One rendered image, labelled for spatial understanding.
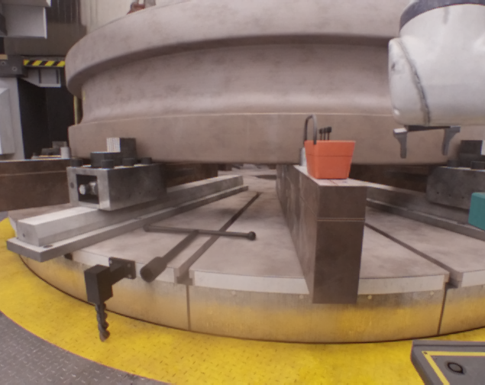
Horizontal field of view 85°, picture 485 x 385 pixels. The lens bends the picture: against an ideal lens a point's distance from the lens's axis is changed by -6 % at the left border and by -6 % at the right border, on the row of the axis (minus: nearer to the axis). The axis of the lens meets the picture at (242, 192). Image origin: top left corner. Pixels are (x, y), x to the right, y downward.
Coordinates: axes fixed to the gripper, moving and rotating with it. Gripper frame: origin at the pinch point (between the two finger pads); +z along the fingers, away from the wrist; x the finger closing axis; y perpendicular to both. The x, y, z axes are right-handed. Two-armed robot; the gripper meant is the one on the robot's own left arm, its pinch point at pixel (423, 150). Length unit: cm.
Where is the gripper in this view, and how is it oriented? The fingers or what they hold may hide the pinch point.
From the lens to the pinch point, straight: 112.8
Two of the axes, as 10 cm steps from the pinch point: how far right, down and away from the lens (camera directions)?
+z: 2.1, 8.3, 5.1
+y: 2.1, -5.5, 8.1
